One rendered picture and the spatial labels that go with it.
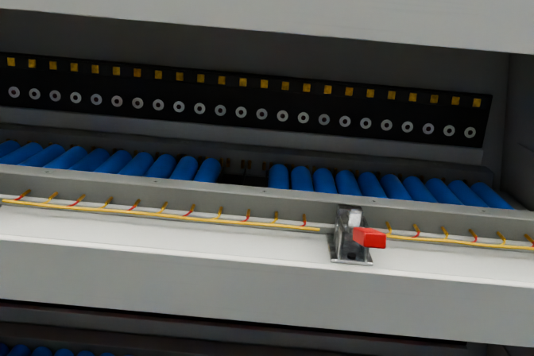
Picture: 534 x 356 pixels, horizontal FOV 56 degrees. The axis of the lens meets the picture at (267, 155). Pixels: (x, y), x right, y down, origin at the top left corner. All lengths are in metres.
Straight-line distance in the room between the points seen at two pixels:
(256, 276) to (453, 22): 0.21
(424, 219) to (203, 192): 0.16
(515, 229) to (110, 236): 0.29
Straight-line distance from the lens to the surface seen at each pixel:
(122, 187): 0.38
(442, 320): 0.36
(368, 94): 0.49
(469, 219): 0.40
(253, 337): 0.52
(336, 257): 0.34
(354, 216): 0.34
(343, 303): 0.34
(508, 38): 0.38
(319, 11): 0.35
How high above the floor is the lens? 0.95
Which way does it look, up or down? 1 degrees up
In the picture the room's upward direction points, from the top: 5 degrees clockwise
